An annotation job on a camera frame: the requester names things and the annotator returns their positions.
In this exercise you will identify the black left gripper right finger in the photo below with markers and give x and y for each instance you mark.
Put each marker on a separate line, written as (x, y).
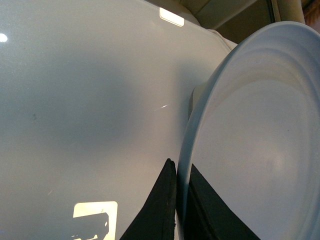
(207, 215)

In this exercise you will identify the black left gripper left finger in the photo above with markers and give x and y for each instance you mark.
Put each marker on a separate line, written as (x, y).
(156, 219)

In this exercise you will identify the light blue round plate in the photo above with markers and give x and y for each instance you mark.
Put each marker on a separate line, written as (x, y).
(254, 134)

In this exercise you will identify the beige chair left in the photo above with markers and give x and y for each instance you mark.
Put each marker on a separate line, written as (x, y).
(233, 19)

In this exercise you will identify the beige chair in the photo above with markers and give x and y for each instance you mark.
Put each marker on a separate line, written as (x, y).
(233, 19)
(301, 11)

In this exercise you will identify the beige chair right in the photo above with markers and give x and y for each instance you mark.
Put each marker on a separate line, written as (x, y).
(301, 11)

